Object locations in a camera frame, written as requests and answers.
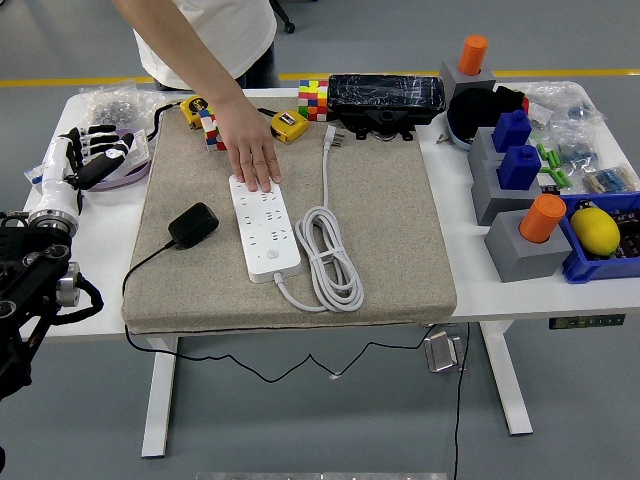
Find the person's right hand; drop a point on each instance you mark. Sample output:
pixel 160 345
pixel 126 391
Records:
pixel 247 145

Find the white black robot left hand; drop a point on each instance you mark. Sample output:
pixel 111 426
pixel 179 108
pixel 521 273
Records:
pixel 57 175

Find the white power strip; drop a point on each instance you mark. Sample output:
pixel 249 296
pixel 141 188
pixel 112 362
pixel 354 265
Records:
pixel 270 235

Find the black plug adapter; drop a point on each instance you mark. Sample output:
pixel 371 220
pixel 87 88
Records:
pixel 192 225

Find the person's right forearm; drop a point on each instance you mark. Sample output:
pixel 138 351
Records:
pixel 195 55

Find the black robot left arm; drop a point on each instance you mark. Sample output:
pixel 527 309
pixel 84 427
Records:
pixel 30 280

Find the dark circuit board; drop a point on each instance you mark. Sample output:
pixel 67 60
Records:
pixel 631 235

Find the white circuit breaker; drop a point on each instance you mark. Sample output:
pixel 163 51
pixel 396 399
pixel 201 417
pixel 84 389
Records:
pixel 34 175

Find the colourful puzzle cube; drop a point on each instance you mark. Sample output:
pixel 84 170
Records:
pixel 212 136

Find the purple tape roll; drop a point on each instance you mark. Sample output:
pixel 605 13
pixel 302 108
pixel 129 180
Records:
pixel 125 181

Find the tall colourful cube tower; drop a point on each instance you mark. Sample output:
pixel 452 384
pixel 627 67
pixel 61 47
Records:
pixel 313 100

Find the white socket box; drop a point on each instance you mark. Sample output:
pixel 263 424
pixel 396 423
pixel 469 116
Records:
pixel 137 147

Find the clear bag of metal nuts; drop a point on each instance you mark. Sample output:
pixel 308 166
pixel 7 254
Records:
pixel 112 107

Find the person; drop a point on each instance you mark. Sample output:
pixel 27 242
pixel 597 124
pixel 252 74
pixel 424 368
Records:
pixel 235 30

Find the black office chair base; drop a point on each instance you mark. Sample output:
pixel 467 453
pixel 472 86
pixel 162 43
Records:
pixel 289 26

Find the black cracked case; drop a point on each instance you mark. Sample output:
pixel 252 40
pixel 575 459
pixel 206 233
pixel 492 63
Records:
pixel 385 92

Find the grey-brown mat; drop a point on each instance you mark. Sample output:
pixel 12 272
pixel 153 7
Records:
pixel 390 225

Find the white blue round base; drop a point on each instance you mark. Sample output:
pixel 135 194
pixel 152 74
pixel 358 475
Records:
pixel 457 141

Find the grey block with round hole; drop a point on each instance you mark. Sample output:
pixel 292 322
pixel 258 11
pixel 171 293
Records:
pixel 525 260
pixel 452 75

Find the black cap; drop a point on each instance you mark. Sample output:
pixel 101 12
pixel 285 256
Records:
pixel 475 110

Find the grey block with square hole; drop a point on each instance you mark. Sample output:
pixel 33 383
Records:
pixel 500 200
pixel 482 147

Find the orange cylinder peg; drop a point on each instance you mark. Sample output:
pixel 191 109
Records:
pixel 542 217
pixel 473 55

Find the white table leg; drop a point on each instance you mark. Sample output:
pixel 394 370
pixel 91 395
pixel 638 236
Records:
pixel 160 400
pixel 505 380

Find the blue square peg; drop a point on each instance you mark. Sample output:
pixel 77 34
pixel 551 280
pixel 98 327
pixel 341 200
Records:
pixel 512 131
pixel 520 169

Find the metal block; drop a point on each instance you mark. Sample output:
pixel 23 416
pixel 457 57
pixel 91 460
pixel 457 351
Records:
pixel 442 352

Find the green plastic connector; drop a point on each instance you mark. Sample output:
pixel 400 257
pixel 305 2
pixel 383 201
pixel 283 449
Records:
pixel 550 157
pixel 557 177

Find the small clear bag blue parts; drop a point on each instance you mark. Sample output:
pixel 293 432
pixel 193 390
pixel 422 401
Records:
pixel 575 150

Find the large clear bag blue parts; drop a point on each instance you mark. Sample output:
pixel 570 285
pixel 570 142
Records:
pixel 580 107

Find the yellow lemon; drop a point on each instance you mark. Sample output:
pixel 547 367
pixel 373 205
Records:
pixel 595 232

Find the clear bag of resistors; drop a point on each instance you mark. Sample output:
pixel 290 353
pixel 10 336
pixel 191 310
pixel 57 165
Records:
pixel 610 179

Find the blue plastic bin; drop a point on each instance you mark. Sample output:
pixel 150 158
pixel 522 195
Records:
pixel 595 270

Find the table control panel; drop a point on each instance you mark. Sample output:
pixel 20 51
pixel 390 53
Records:
pixel 587 322

